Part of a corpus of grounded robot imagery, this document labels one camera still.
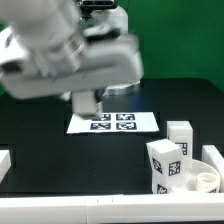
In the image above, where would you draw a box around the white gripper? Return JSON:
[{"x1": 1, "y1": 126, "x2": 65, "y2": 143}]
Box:
[{"x1": 0, "y1": 35, "x2": 143, "y2": 99}]

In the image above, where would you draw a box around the white round stool seat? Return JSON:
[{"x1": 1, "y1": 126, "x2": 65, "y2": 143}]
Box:
[{"x1": 151, "y1": 158, "x2": 222, "y2": 195}]

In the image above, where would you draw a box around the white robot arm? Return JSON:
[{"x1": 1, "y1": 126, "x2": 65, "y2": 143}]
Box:
[{"x1": 0, "y1": 0, "x2": 143, "y2": 99}]

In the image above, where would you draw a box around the white paper marker sheet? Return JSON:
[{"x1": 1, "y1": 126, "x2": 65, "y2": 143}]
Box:
[{"x1": 67, "y1": 112, "x2": 159, "y2": 134}]

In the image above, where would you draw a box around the white left block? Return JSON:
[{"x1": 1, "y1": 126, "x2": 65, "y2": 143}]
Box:
[{"x1": 0, "y1": 150, "x2": 11, "y2": 183}]

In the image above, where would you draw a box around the black camera stand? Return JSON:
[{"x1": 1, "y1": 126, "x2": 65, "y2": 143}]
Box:
[{"x1": 76, "y1": 0, "x2": 118, "y2": 13}]

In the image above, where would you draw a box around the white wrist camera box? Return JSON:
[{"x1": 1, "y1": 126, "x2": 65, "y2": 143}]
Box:
[{"x1": 0, "y1": 27, "x2": 29, "y2": 74}]

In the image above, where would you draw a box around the white right rail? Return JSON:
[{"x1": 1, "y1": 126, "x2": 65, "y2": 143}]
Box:
[{"x1": 202, "y1": 145, "x2": 224, "y2": 193}]

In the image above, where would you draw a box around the white rail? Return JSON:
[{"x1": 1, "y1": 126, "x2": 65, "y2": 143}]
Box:
[
  {"x1": 202, "y1": 145, "x2": 224, "y2": 193},
  {"x1": 0, "y1": 193, "x2": 224, "y2": 224}
]

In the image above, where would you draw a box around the white front rail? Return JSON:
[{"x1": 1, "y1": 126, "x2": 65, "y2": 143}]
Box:
[{"x1": 0, "y1": 193, "x2": 224, "y2": 224}]

